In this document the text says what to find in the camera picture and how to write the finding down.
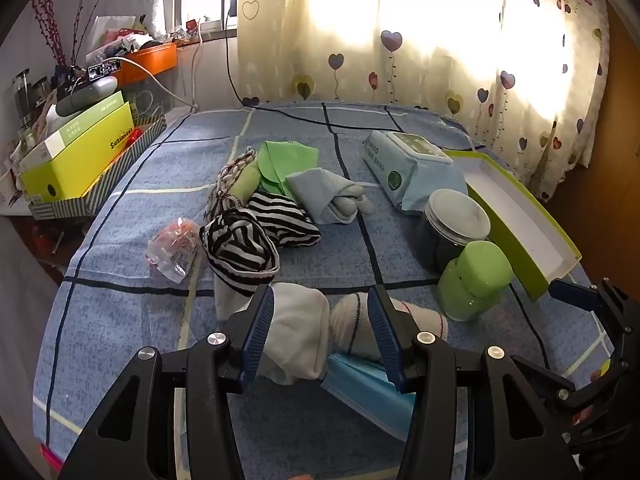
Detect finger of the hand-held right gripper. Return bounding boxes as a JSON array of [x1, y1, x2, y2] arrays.
[[510, 355, 640, 453], [548, 277, 640, 376]]

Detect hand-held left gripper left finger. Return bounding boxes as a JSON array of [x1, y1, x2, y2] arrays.
[[57, 284, 276, 480]]

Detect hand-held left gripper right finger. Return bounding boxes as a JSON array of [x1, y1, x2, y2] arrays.
[[367, 285, 583, 480]]

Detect white cloth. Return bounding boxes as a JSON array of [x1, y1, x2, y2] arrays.
[[215, 282, 331, 386]]

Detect white sock with dark stripes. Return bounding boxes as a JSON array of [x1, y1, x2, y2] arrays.
[[327, 292, 451, 362]]

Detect blue face mask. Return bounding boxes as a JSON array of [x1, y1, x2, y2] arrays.
[[320, 352, 418, 443]]

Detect clear packet of orange earplugs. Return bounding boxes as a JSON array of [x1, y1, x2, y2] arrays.
[[146, 216, 203, 285]]

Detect grey blue socks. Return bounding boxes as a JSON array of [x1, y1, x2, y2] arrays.
[[285, 170, 375, 225]]

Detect green towel with braided trim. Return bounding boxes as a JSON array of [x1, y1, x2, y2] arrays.
[[207, 149, 261, 221]]

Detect green cloth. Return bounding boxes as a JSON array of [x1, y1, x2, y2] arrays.
[[256, 141, 319, 198]]

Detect green plastic bottle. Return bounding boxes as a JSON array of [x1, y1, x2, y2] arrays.
[[437, 240, 515, 322]]

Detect blue plaid bed sheet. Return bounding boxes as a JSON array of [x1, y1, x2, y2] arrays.
[[32, 101, 616, 480]]

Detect clear jar with dark contents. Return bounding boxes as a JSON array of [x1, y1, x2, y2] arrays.
[[416, 189, 492, 273]]

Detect wooden wardrobe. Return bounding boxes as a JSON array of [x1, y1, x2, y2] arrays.
[[545, 10, 640, 286]]

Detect wet wipes pack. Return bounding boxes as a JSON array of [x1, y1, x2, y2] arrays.
[[361, 130, 469, 216]]

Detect green striped cardboard tray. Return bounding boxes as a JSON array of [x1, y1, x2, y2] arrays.
[[27, 115, 167, 219]]

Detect yellow green cardboard box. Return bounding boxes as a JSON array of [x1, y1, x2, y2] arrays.
[[19, 101, 135, 202]]

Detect white and green flat box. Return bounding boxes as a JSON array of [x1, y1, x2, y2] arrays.
[[17, 91, 125, 171]]

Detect orange storage bin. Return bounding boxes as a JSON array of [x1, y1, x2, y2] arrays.
[[112, 42, 178, 86]]

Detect grey oval case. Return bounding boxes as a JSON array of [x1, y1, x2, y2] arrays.
[[55, 76, 119, 117]]

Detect heart print curtain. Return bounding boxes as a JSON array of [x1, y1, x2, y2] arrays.
[[236, 0, 611, 203]]

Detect black and white power strip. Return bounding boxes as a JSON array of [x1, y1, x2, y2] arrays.
[[87, 60, 122, 81]]

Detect glass jar with dark lid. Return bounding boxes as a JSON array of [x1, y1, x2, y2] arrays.
[[12, 71, 35, 126]]

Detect red decorative branches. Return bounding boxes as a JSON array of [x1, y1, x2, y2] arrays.
[[31, 0, 68, 68]]

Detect white cable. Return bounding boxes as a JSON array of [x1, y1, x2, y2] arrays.
[[191, 17, 206, 107], [115, 57, 198, 111]]

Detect black cable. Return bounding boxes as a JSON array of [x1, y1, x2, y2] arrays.
[[224, 0, 406, 137]]

